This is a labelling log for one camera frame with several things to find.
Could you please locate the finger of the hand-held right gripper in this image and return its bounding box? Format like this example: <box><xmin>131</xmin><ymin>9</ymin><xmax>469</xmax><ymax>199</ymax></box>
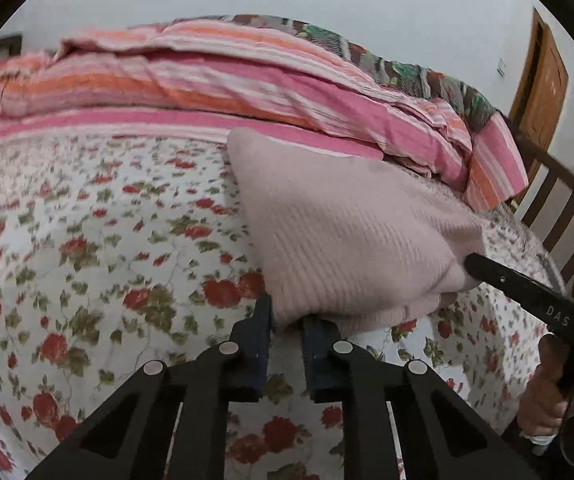
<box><xmin>464</xmin><ymin>252</ymin><xmax>574</xmax><ymax>333</ymax></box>

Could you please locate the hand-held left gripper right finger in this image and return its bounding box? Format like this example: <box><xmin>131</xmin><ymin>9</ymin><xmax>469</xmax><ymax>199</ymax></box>
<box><xmin>302</xmin><ymin>316</ymin><xmax>542</xmax><ymax>480</ymax></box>

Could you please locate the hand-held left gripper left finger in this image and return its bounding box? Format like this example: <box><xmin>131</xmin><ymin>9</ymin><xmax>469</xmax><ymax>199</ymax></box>
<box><xmin>27</xmin><ymin>292</ymin><xmax>274</xmax><ymax>480</ymax></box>

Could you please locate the pink knit sweater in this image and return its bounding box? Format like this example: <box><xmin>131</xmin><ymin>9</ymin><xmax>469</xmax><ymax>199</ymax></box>
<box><xmin>227</xmin><ymin>127</ymin><xmax>488</xmax><ymax>336</ymax></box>

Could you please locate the person's right hand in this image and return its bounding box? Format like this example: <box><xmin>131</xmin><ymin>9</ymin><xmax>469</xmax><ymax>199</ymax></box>
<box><xmin>517</xmin><ymin>332</ymin><xmax>574</xmax><ymax>441</ymax></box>

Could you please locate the red floral bed sheet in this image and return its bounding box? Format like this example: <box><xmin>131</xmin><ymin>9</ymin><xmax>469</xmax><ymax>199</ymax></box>
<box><xmin>0</xmin><ymin>132</ymin><xmax>574</xmax><ymax>480</ymax></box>

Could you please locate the wooden door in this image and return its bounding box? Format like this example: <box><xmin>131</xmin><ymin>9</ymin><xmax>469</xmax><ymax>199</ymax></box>
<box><xmin>509</xmin><ymin>7</ymin><xmax>570</xmax><ymax>136</ymax></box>

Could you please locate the green red patterned blanket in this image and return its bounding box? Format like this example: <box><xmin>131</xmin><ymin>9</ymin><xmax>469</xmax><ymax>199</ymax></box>
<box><xmin>232</xmin><ymin>14</ymin><xmax>498</xmax><ymax>133</ymax></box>

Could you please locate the pink orange striped quilt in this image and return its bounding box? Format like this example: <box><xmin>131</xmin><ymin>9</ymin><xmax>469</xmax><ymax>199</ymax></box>
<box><xmin>0</xmin><ymin>17</ymin><xmax>530</xmax><ymax>211</ymax></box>

